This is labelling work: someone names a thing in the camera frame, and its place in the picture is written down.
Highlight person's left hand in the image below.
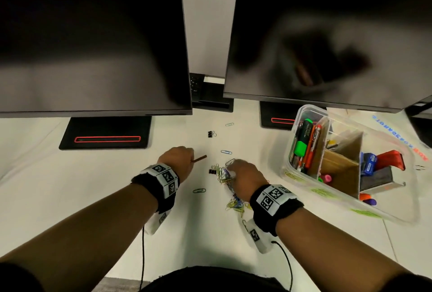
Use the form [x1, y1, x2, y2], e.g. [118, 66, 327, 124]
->
[157, 146, 195, 184]

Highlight person's right hand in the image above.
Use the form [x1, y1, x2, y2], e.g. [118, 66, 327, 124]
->
[225, 159, 270, 203]

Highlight heap of coloured paper clips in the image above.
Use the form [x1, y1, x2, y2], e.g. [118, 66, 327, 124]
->
[192, 122, 254, 218]

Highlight green highlighter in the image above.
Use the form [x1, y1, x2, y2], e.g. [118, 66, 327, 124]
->
[293, 118, 314, 158]

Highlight pile of pens and markers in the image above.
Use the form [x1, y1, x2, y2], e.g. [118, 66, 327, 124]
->
[288, 118, 322, 174]

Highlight blue staples box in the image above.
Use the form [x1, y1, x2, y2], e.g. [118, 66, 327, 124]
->
[361, 153, 378, 177]

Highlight orange ridged board eraser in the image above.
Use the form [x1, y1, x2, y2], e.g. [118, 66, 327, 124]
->
[374, 150, 405, 172]

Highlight clear plastic storage box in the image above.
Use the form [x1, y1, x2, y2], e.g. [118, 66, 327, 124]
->
[282, 105, 421, 225]

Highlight clear plastic box lid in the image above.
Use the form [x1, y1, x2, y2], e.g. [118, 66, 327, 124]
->
[329, 108, 431, 174]

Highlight person's right forearm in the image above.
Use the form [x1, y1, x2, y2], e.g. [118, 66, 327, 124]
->
[275, 208, 432, 292]

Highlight person's left forearm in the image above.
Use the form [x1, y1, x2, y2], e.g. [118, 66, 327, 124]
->
[0, 183, 158, 292]

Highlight black left wristband with markers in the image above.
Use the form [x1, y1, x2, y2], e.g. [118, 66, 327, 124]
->
[130, 163, 180, 214]

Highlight black wristband with markers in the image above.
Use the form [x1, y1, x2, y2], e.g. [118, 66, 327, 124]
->
[249, 184, 304, 237]
[130, 163, 180, 214]

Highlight black right wristband with markers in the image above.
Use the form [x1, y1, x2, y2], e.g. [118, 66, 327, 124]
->
[249, 184, 304, 237]

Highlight black monitor base red stripe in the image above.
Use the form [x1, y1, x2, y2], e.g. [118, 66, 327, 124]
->
[409, 116, 432, 149]
[59, 115, 153, 151]
[260, 101, 301, 131]

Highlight brown cardboard dividers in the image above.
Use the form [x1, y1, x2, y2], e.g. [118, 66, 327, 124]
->
[307, 119, 365, 200]

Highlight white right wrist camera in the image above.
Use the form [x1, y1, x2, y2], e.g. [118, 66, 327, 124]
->
[242, 218, 277, 255]

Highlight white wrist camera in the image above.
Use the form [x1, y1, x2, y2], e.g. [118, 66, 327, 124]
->
[144, 209, 172, 236]
[242, 218, 277, 255]

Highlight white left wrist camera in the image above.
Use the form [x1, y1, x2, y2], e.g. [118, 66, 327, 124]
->
[144, 209, 172, 236]

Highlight black right camera cable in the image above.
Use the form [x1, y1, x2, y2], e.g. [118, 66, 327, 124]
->
[271, 241, 293, 292]

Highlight black camera cable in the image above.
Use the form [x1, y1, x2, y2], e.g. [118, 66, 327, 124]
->
[139, 226, 146, 292]
[271, 241, 293, 292]

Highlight black left camera cable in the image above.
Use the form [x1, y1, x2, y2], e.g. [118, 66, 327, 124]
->
[139, 226, 146, 292]

